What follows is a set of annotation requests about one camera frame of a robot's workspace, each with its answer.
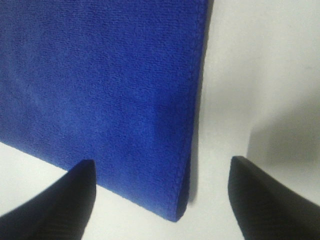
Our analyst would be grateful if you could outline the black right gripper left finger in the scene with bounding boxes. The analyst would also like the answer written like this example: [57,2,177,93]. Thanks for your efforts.
[0,160,96,240]

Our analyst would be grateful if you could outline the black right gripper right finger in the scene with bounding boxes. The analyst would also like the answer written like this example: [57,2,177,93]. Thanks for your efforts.
[227,156,320,240]

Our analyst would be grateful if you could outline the blue towel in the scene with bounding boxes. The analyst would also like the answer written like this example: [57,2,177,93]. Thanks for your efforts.
[0,0,209,222]

